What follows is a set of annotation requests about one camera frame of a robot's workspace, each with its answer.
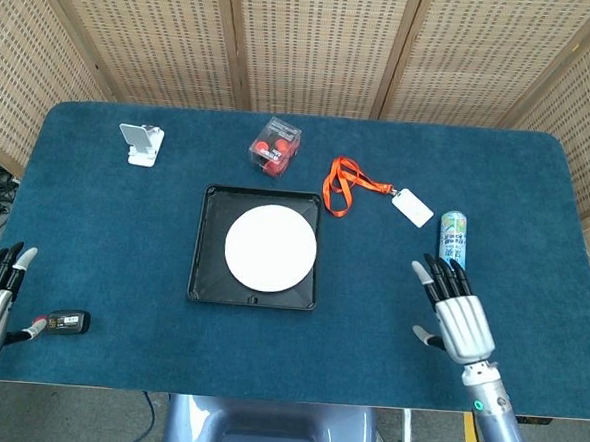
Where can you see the blue grey right robot arm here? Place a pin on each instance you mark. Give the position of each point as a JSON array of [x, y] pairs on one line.
[[498, 424]]

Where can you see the blue felt table cloth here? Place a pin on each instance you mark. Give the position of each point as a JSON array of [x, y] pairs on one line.
[[123, 250]]

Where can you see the white folding phone stand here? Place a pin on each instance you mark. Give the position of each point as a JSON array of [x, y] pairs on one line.
[[144, 146]]

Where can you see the white round plate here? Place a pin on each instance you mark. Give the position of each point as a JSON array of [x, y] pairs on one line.
[[270, 249]]

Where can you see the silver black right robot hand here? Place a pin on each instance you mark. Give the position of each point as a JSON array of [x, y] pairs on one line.
[[464, 326]]

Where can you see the light blue drink can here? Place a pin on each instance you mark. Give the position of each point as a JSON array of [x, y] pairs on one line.
[[454, 236]]

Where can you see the white badge card holder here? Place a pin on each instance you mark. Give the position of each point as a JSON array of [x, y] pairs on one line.
[[413, 208]]

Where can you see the black square plastic tray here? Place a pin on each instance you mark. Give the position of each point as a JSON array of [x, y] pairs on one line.
[[206, 276]]

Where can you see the clear box of red caps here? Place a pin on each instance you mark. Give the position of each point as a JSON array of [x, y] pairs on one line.
[[274, 147]]

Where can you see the small black labelled device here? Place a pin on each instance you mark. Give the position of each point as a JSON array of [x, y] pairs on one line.
[[71, 321]]

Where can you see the white table leg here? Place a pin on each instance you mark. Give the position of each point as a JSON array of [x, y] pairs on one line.
[[406, 438]]

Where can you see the blue grey robot torso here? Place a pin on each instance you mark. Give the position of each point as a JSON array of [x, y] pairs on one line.
[[263, 419]]

